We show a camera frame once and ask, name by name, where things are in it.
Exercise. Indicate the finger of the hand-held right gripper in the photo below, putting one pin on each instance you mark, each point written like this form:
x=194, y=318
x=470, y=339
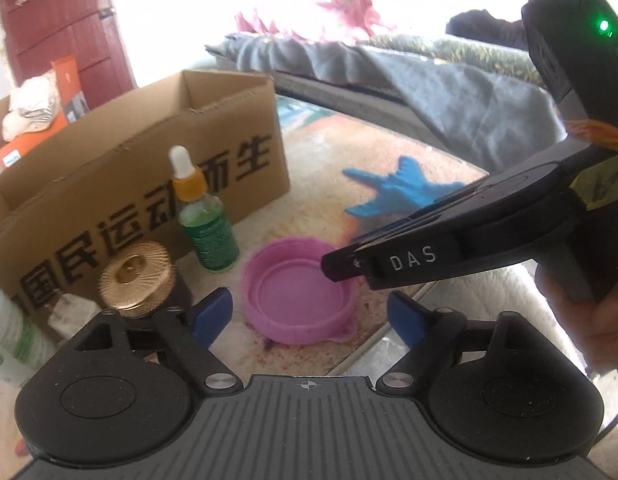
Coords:
x=429, y=217
x=344, y=265

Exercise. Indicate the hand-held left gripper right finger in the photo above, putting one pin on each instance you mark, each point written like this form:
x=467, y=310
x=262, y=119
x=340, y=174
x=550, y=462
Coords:
x=406, y=322

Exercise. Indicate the orange cardboard box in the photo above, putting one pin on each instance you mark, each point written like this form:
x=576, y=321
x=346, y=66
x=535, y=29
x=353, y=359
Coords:
x=64, y=80

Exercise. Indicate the brown cardboard box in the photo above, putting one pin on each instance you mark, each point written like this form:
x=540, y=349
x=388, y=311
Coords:
x=114, y=160

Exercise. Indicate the white cloth in box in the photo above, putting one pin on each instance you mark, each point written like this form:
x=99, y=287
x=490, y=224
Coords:
x=31, y=105

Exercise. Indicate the purple plastic lid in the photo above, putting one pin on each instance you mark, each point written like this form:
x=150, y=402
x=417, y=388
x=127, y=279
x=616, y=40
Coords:
x=289, y=292

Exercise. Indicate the person's right hand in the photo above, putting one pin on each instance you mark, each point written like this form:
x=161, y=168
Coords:
x=609, y=325

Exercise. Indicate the green dropper bottle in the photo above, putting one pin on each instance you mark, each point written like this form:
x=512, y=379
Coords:
x=209, y=235

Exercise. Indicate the pink floral blanket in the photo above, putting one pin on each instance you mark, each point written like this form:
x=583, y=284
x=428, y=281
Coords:
x=349, y=5

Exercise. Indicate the black jar with gold lid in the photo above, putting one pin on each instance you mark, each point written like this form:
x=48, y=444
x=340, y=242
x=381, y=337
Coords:
x=134, y=272

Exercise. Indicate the white charger plug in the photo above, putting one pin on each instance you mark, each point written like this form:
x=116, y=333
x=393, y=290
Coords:
x=69, y=316

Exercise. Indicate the red wooden door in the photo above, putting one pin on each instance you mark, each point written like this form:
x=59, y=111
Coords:
x=59, y=20

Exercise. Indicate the grey blanket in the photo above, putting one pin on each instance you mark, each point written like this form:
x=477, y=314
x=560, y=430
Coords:
x=414, y=95

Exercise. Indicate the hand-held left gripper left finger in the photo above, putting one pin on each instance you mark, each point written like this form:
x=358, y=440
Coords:
x=214, y=317

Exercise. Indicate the white vitamin bottle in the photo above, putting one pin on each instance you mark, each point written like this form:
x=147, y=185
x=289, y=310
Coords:
x=9, y=335

